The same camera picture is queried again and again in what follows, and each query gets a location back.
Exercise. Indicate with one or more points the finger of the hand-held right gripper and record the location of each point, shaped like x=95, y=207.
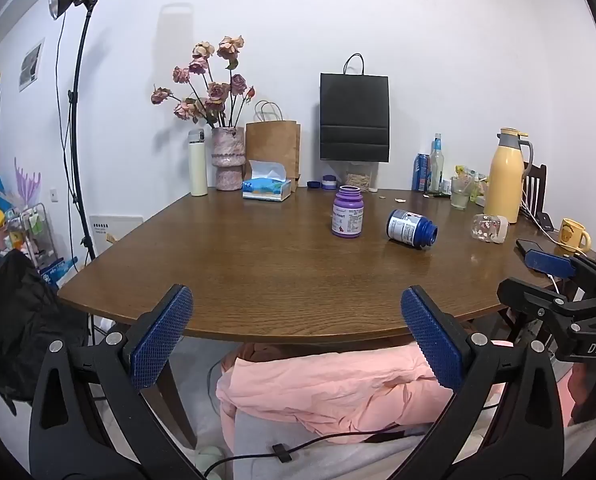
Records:
x=548, y=262
x=528, y=297

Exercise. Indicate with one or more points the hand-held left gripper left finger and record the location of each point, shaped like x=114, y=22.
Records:
x=161, y=336

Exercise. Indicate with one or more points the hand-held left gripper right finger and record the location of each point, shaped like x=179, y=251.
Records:
x=430, y=336

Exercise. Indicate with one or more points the black phone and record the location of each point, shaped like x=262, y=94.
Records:
x=528, y=246

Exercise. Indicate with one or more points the yellow mug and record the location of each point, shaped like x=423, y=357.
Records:
x=572, y=234

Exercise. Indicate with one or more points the wooden chair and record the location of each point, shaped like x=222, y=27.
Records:
x=539, y=180

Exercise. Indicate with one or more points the yellow thermos jug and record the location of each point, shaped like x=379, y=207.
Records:
x=505, y=185

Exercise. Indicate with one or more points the blue plastic bottle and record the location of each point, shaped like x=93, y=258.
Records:
x=408, y=227

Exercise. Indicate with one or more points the clear drinking glass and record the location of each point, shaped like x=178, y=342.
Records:
x=460, y=194

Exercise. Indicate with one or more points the pink cloth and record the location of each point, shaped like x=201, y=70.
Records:
x=328, y=385

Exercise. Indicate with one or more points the black jacket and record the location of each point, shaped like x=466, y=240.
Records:
x=22, y=320

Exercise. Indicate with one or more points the purple plastic bottle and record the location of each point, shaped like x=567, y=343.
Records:
x=348, y=215

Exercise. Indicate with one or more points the glass bottle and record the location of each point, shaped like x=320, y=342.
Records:
x=436, y=165

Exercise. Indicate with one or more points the blue drink can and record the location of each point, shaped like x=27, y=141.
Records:
x=421, y=172

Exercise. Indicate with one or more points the metal storage rack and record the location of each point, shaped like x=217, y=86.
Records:
x=32, y=232

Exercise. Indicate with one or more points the white thermos bottle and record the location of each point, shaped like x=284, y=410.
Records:
x=197, y=165

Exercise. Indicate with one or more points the clear snack container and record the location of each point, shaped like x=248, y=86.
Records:
x=359, y=176

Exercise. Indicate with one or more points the blue tissue box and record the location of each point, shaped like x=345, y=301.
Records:
x=267, y=187

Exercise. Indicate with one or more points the small purple jar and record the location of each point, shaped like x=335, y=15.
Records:
x=329, y=180

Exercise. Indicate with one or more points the pink ceramic vase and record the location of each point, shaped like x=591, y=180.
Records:
x=227, y=160

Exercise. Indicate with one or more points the purple plastic hanger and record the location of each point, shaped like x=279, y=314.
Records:
x=26, y=182

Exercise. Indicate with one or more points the brown paper bag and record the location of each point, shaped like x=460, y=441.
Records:
x=273, y=147

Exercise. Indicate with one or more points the black light stand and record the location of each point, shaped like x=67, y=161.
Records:
x=75, y=125

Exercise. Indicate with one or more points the black paper bag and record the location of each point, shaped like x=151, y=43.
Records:
x=354, y=117

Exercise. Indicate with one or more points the dried pink roses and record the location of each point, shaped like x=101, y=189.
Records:
x=207, y=90

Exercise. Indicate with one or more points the wall picture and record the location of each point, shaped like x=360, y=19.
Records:
x=30, y=65

